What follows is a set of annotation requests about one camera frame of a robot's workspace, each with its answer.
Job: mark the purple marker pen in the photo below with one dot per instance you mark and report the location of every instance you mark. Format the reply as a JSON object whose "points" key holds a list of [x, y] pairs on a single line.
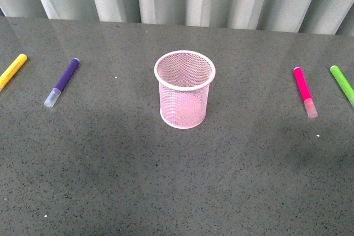
{"points": [[61, 84]]}

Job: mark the pink marker pen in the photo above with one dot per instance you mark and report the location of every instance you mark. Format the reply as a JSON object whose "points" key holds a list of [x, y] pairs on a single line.
{"points": [[305, 93]]}

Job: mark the pink mesh pen cup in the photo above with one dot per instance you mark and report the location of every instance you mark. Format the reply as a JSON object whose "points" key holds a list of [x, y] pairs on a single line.
{"points": [[184, 79]]}

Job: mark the green marker pen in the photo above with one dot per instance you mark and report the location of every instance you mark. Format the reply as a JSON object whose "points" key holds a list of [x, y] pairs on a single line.
{"points": [[343, 83]]}

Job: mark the yellow marker pen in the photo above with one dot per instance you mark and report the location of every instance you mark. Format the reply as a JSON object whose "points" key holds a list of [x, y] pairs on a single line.
{"points": [[12, 70]]}

